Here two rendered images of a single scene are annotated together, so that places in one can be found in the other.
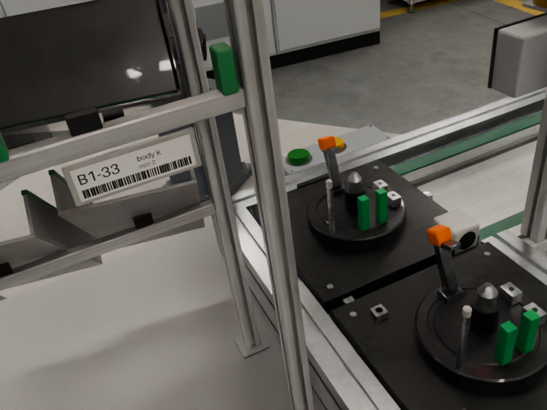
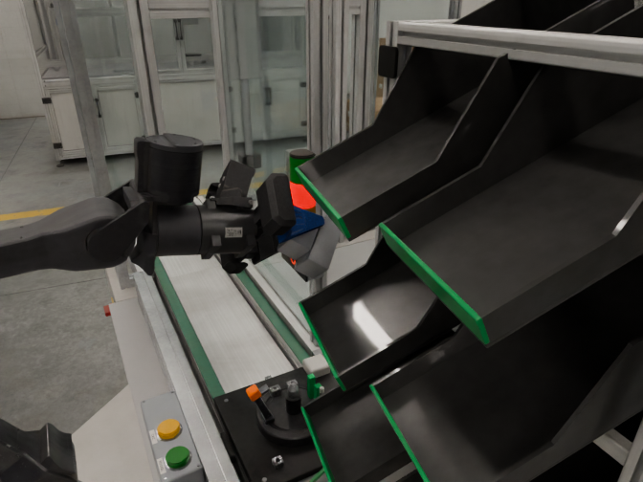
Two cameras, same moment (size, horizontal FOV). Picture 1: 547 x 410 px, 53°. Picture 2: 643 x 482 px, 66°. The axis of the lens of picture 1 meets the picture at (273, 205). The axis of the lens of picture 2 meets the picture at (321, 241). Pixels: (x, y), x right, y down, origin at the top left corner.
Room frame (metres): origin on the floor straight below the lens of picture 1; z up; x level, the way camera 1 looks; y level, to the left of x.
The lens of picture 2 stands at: (0.67, 0.57, 1.68)
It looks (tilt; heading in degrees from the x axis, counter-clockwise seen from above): 27 degrees down; 262
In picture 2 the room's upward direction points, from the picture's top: straight up
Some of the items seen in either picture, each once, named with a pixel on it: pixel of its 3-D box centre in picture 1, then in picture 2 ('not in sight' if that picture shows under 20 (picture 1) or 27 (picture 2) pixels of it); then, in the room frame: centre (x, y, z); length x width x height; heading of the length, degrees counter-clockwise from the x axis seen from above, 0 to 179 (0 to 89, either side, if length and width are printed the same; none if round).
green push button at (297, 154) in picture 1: (299, 158); (178, 458); (0.83, -0.06, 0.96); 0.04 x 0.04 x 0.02
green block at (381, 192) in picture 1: (381, 206); (311, 385); (0.59, -0.14, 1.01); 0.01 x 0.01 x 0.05; 20
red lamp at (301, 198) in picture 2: not in sight; (302, 192); (0.58, -0.33, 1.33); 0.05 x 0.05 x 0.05
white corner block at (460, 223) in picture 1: (455, 231); (316, 369); (0.56, -0.24, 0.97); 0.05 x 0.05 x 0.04; 20
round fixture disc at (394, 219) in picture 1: (356, 214); (294, 412); (0.62, -0.12, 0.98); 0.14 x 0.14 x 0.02
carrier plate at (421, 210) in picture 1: (356, 224); (294, 420); (0.62, -0.12, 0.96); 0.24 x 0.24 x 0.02; 20
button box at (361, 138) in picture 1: (334, 161); (171, 442); (0.85, -0.12, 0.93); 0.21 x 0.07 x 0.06; 110
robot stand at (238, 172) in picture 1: (199, 141); not in sight; (0.95, 0.13, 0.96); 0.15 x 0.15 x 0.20; 58
